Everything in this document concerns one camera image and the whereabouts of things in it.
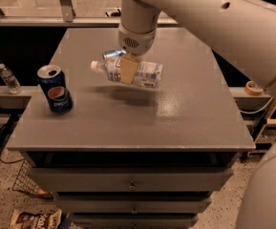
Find snack chip bag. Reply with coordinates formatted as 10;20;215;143
9;209;62;229

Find blue label plastic bottle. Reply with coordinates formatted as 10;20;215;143
91;57;163;89

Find silver blue can lying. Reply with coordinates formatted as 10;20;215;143
102;49;126;60

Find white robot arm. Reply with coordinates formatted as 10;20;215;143
119;0;276;229

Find grey drawer cabinet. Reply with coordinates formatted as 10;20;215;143
8;28;254;229

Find wire basket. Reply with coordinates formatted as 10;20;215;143
12;161;53;199

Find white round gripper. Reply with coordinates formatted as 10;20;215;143
118;24;156;85

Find roll of tape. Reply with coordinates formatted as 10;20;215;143
244;81;264;95

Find metal railing frame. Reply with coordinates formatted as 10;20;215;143
0;0;180;29

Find small clear water bottle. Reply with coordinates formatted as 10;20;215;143
0;64;22;94

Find blue pepsi can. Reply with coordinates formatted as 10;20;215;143
37;65;73;114

